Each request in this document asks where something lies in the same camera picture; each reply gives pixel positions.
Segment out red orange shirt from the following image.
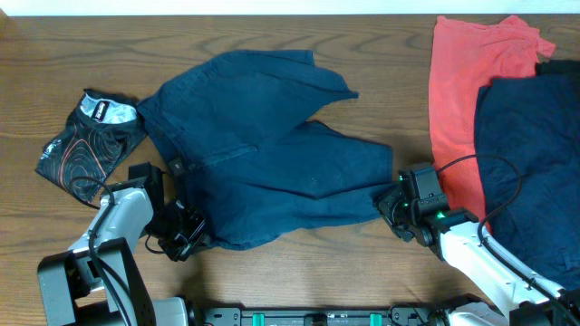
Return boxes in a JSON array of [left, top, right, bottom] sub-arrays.
[[428, 14, 556, 232]]

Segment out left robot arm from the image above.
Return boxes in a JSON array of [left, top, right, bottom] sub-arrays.
[[37, 163, 207, 325]]

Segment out dark navy garment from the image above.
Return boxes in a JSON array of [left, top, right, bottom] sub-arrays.
[[474, 75, 579, 290]]

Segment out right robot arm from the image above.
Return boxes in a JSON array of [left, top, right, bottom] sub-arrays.
[[374, 163, 579, 325]]

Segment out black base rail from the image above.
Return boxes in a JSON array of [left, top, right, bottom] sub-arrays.
[[201, 305, 446, 326]]

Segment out black patterned folded shirt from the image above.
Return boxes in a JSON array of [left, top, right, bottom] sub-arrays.
[[35, 89, 147, 202]]

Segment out navy blue shorts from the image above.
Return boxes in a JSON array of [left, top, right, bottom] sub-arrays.
[[138, 50, 393, 250]]

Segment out black garment at edge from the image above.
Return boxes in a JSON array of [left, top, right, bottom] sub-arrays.
[[536, 60, 580, 78]]

